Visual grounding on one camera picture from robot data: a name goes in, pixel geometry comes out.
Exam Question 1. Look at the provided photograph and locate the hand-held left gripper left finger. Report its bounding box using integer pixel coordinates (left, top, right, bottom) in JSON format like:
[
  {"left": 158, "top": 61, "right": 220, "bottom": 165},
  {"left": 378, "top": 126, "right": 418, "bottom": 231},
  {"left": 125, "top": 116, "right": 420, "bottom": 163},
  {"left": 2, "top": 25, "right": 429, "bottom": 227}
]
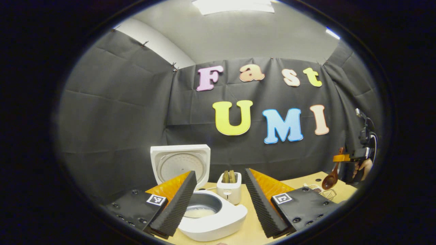
[{"left": 102, "top": 170, "right": 198, "bottom": 239}]

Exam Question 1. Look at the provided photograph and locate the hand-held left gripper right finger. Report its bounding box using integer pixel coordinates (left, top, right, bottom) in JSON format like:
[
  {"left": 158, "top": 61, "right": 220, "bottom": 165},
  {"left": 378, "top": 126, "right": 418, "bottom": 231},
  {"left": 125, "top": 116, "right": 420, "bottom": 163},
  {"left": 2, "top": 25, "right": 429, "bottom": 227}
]
[{"left": 244, "top": 168, "right": 338, "bottom": 239}]

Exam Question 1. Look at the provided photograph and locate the white rice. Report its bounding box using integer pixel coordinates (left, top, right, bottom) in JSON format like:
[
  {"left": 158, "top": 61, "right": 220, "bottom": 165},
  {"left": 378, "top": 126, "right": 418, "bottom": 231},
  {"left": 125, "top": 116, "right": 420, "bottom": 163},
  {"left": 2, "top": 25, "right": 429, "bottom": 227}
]
[{"left": 186, "top": 208, "right": 216, "bottom": 218}]

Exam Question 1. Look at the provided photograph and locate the brown wooden spoon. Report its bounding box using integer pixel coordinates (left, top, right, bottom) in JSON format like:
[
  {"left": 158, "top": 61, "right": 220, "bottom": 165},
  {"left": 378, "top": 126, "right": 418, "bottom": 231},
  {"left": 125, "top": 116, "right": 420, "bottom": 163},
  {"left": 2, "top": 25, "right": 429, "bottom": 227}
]
[{"left": 322, "top": 147, "right": 344, "bottom": 190}]

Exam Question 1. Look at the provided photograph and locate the white rice cooker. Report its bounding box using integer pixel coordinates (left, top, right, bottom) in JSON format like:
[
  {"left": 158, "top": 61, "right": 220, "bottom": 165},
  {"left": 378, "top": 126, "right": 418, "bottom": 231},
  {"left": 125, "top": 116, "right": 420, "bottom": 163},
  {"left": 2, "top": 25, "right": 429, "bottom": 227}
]
[{"left": 150, "top": 144, "right": 248, "bottom": 242}]

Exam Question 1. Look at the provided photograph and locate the white toaster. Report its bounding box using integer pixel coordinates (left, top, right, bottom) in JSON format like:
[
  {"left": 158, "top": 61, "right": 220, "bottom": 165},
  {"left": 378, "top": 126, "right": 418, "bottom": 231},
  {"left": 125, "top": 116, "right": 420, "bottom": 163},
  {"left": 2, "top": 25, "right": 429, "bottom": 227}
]
[{"left": 217, "top": 172, "right": 242, "bottom": 205}]

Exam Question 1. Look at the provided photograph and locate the ceiling light panel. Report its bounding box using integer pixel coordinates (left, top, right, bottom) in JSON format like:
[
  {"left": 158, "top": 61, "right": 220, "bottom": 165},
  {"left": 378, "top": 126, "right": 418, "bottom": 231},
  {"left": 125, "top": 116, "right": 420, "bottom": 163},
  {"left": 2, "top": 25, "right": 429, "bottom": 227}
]
[{"left": 192, "top": 0, "right": 275, "bottom": 16}]

